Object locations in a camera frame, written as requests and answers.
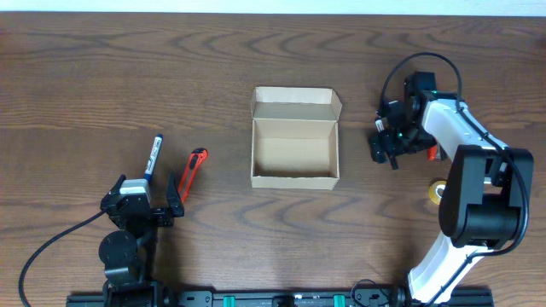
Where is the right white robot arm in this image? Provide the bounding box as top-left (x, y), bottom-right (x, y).
top-left (369, 72), bottom-right (534, 306)

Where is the black whiteboard marker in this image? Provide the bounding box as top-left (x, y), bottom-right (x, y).
top-left (374, 119), bottom-right (396, 164)

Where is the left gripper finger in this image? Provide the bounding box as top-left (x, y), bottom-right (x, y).
top-left (111, 174), bottom-right (126, 194)
top-left (166, 172), bottom-right (184, 217)

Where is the orange utility knife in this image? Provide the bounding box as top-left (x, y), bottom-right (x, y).
top-left (177, 148), bottom-right (208, 203)

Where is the open cardboard box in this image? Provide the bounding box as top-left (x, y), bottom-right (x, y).
top-left (250, 86), bottom-right (342, 190)

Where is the right black cable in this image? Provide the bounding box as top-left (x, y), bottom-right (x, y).
top-left (379, 51), bottom-right (531, 307)

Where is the yellow tape roll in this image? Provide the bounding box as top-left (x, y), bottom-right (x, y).
top-left (428, 180), bottom-right (446, 205)

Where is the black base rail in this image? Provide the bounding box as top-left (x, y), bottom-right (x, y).
top-left (66, 287), bottom-right (495, 307)

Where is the blue whiteboard marker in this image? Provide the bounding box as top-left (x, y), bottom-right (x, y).
top-left (143, 134), bottom-right (163, 183)

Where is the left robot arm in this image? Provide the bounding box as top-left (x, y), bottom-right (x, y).
top-left (98, 175), bottom-right (184, 306)

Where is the black cable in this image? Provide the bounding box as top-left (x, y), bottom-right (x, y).
top-left (18, 208), bottom-right (107, 307)
top-left (379, 51), bottom-right (531, 307)

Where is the left black cable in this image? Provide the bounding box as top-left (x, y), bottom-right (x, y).
top-left (18, 208), bottom-right (107, 307)

